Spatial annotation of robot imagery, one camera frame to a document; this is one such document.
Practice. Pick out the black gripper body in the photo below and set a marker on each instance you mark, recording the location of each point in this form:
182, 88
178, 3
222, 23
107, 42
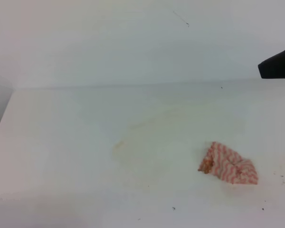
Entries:
273, 67

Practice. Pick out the pink white striped rag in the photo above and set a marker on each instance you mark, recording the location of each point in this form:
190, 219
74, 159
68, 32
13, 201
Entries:
228, 165

